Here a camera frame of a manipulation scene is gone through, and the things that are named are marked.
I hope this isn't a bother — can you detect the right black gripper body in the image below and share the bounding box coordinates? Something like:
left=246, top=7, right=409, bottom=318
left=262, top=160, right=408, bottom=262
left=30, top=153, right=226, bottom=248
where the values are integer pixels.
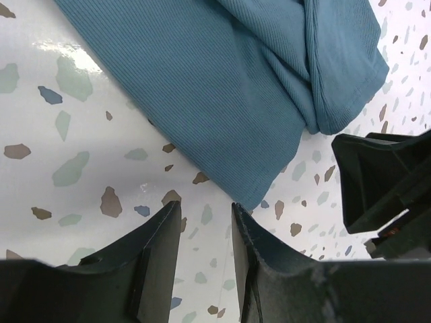
left=331, top=131, right=430, bottom=260

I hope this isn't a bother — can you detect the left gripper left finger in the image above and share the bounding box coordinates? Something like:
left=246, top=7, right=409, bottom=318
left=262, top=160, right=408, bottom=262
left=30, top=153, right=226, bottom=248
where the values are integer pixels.
left=1, top=201, right=181, bottom=322

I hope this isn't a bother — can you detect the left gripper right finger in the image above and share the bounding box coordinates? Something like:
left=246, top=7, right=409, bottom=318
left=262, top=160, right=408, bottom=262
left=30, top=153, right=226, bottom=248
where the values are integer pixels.
left=232, top=203, right=430, bottom=322

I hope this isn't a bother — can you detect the blue ribbed tank top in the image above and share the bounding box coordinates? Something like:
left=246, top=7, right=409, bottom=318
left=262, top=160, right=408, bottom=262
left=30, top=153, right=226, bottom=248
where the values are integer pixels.
left=58, top=1, right=389, bottom=210

